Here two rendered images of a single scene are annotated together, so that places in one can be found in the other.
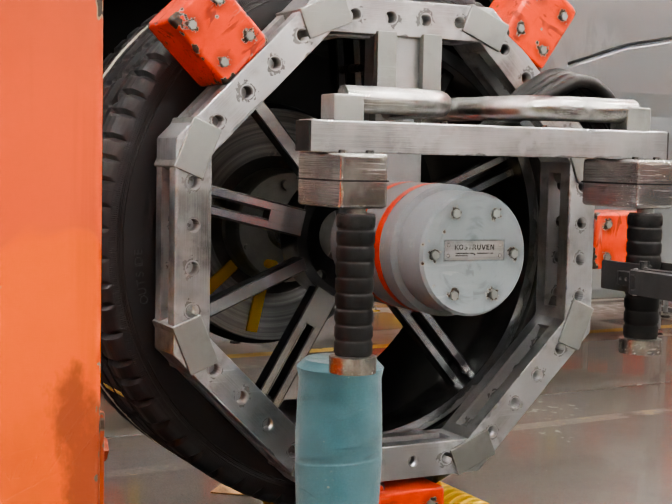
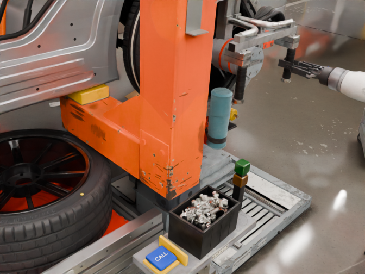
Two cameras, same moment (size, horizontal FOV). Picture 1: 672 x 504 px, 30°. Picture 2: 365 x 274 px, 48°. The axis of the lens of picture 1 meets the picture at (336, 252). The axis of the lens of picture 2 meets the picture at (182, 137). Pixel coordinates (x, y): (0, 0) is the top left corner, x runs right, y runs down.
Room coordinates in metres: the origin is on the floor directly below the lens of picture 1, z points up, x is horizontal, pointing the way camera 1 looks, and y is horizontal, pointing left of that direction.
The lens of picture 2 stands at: (-0.14, 0.66, 1.41)
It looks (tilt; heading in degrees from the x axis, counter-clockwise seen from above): 30 degrees down; 340
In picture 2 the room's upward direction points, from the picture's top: 4 degrees clockwise
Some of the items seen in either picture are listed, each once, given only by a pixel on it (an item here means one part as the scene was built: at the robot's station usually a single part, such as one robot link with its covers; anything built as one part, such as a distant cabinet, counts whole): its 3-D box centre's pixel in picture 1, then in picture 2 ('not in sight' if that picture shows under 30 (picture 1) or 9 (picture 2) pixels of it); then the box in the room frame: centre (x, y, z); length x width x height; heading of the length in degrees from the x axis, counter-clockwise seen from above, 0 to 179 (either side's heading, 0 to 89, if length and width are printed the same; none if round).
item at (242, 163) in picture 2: not in sight; (242, 167); (0.87, 0.08, 0.64); 0.04 x 0.04 x 0.04; 27
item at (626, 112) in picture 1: (529, 82); (264, 12); (1.37, -0.21, 1.03); 0.19 x 0.18 x 0.11; 27
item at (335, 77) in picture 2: not in sight; (338, 79); (1.10, -0.42, 0.83); 0.09 x 0.06 x 0.09; 117
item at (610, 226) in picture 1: (604, 238); (262, 39); (1.58, -0.34, 0.85); 0.09 x 0.08 x 0.07; 117
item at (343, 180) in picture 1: (341, 178); (237, 55); (1.17, 0.00, 0.93); 0.09 x 0.05 x 0.05; 27
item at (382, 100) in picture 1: (368, 73); (234, 19); (1.28, -0.03, 1.03); 0.19 x 0.18 x 0.11; 27
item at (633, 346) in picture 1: (642, 278); (288, 64); (1.30, -0.32, 0.83); 0.04 x 0.04 x 0.16
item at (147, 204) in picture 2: not in sight; (157, 184); (1.35, 0.24, 0.26); 0.42 x 0.18 x 0.35; 27
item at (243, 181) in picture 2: not in sight; (240, 179); (0.87, 0.08, 0.59); 0.04 x 0.04 x 0.04; 27
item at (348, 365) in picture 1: (354, 288); (240, 83); (1.14, -0.02, 0.83); 0.04 x 0.04 x 0.16
